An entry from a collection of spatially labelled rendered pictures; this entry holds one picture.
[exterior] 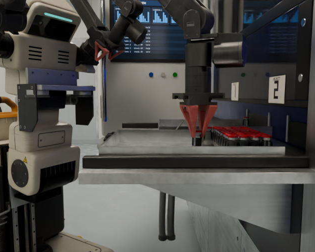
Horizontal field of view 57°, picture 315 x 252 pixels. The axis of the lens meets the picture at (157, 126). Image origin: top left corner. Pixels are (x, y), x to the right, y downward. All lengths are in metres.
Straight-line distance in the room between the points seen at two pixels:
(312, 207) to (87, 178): 0.39
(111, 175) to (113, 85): 1.01
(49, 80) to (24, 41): 0.15
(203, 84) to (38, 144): 0.72
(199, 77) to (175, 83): 0.87
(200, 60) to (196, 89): 0.06
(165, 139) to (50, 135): 0.53
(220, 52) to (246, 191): 0.28
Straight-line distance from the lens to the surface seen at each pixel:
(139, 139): 0.79
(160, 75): 1.48
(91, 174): 0.50
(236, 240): 1.07
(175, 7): 0.65
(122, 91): 1.47
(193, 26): 0.63
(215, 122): 1.15
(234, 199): 0.62
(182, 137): 0.79
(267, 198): 0.63
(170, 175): 0.49
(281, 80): 0.68
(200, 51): 0.63
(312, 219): 0.59
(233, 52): 0.61
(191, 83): 0.63
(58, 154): 1.16
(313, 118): 0.57
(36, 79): 1.11
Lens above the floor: 1.01
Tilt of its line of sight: 6 degrees down
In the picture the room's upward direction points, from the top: straight up
